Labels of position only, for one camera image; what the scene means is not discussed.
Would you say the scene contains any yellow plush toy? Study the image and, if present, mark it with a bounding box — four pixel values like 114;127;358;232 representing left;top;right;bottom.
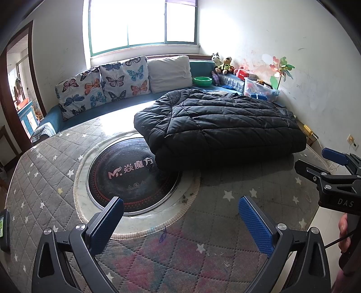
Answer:
216;56;234;74

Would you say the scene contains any black flat device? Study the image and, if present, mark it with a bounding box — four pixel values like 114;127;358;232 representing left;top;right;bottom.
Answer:
0;208;11;252

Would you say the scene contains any blue sofa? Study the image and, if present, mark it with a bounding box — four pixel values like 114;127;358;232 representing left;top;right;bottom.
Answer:
31;58;280;141

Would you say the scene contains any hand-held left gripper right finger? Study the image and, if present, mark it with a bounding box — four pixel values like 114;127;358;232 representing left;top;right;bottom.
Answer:
238;196;331;293

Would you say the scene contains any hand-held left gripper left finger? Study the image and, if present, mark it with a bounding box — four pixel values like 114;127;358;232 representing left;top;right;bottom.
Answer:
31;196;125;293

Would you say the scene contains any green framed window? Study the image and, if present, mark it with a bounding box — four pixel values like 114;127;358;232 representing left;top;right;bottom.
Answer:
87;0;201;57

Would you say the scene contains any butterfly print pillow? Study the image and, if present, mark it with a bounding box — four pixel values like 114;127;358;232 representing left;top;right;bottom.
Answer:
55;68;106;120
99;56;151;102

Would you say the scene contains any black cable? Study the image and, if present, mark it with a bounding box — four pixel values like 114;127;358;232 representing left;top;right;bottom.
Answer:
324;231;353;250

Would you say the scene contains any grey star quilted table cover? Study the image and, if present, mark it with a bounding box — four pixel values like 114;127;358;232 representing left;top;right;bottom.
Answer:
4;113;325;293

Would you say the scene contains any blue cabinet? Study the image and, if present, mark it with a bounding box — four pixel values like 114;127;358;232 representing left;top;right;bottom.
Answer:
16;98;40;136

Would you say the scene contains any blue knitted cushion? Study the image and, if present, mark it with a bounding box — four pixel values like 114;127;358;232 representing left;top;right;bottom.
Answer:
32;124;55;144

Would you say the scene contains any brown wooden door frame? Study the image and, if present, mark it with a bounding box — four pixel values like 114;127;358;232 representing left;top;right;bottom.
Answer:
0;20;47;138

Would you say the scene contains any person's right hand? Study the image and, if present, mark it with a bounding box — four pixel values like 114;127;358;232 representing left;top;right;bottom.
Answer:
338;213;353;244

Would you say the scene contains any blue patterned box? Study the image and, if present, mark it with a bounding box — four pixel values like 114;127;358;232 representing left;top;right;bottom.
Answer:
219;74;243;92

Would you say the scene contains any red box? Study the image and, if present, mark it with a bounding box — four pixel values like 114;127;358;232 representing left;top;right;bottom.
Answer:
235;68;256;81

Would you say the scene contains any wooden side table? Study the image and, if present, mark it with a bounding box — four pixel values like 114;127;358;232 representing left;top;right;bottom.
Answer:
297;120;319;145

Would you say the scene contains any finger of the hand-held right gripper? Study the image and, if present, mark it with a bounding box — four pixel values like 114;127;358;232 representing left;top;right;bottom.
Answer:
322;147;361;179
295;159;358;195

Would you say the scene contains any round black induction cooker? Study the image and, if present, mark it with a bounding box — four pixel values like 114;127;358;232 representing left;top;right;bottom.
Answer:
87;137;182;217

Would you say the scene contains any black puffer jacket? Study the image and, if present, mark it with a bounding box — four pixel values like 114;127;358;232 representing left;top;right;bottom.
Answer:
133;88;307;172

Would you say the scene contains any clear plastic storage box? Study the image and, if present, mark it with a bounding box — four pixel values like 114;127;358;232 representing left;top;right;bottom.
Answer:
244;77;280;102

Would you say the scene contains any colourful pinwheel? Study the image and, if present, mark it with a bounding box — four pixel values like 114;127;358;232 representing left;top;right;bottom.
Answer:
269;56;295;91

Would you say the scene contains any white pillow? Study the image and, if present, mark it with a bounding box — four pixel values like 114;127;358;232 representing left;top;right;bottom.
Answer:
147;55;194;93

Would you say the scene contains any white wall socket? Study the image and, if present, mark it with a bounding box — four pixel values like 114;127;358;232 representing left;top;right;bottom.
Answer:
346;135;360;151

